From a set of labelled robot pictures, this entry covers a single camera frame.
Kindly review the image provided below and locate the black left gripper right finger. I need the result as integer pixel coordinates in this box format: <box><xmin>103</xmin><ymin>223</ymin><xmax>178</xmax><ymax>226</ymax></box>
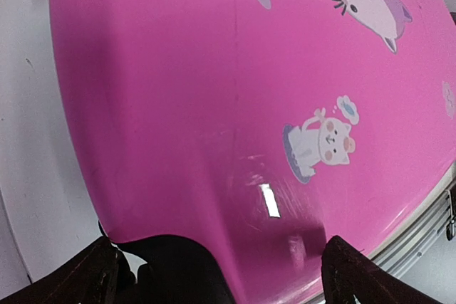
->
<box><xmin>321</xmin><ymin>236</ymin><xmax>437</xmax><ymax>304</ymax></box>

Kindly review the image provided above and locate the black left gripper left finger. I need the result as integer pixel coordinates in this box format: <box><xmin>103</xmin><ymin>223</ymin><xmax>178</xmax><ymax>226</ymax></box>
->
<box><xmin>1</xmin><ymin>237</ymin><xmax>118</xmax><ymax>304</ymax></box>

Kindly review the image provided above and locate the pink hard-shell kids suitcase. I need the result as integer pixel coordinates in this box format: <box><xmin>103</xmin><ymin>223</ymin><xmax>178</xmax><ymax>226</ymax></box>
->
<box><xmin>50</xmin><ymin>0</ymin><xmax>455</xmax><ymax>303</ymax></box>

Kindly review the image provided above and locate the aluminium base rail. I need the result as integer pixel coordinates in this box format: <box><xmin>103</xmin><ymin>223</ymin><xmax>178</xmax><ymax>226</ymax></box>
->
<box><xmin>368</xmin><ymin>164</ymin><xmax>455</xmax><ymax>278</ymax></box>

